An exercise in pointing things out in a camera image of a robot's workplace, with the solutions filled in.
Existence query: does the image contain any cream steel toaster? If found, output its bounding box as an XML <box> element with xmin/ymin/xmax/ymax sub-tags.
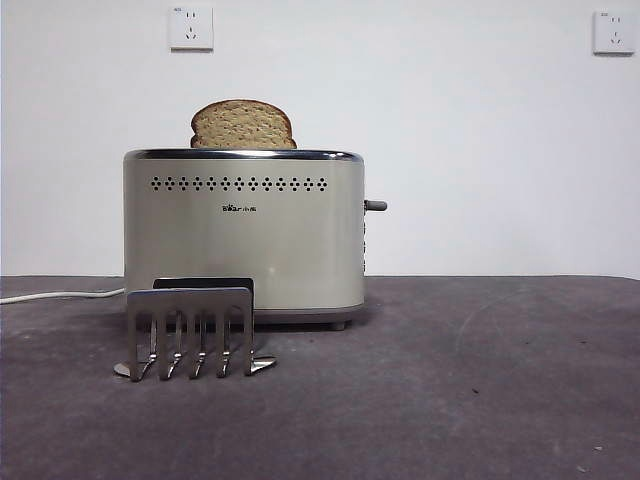
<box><xmin>122</xmin><ymin>147</ymin><xmax>388</xmax><ymax>332</ymax></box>

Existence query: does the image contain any brown wholegrain bread slice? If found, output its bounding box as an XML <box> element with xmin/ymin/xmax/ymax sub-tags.
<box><xmin>189</xmin><ymin>99</ymin><xmax>298</xmax><ymax>150</ymax></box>

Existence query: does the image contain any white power cable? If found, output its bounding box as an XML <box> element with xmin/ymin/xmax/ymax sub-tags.
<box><xmin>0</xmin><ymin>287</ymin><xmax>126</xmax><ymax>306</ymax></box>

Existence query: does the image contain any steel toast rack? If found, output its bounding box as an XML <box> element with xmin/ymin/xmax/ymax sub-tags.
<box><xmin>112</xmin><ymin>287</ymin><xmax>278</xmax><ymax>384</ymax></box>

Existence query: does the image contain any white wall socket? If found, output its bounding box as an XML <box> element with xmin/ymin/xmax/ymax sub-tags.
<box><xmin>592</xmin><ymin>10</ymin><xmax>640</xmax><ymax>57</ymax></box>
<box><xmin>168</xmin><ymin>5</ymin><xmax>215</xmax><ymax>53</ymax></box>

